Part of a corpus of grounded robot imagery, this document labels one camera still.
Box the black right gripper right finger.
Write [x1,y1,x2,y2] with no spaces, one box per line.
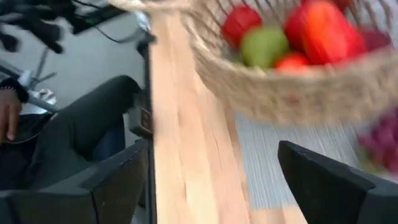
[277,140,398,224]

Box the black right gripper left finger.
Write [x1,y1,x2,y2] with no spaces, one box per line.
[0,138,149,224]

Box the red grape bunch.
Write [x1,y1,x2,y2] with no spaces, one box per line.
[357,108,398,175]

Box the green pear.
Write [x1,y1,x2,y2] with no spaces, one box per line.
[241,27,290,69]

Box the large red pepper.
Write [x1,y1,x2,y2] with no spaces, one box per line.
[284,0,366,65]

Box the red tomato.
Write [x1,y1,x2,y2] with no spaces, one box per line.
[221,5,262,49]

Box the seated person in black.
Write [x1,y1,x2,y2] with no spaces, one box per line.
[0,74,144,190]

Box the grey woven placemat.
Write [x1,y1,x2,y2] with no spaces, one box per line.
[234,114,398,212]

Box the person's hand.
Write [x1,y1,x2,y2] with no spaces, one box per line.
[0,90,22,142]

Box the black wristband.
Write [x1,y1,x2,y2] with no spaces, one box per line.
[0,77,29,103]

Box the woven wicker basket with handles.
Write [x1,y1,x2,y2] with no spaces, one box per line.
[108,0,398,125]

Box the black equipment with cables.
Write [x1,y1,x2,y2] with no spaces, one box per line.
[0,0,125,54]

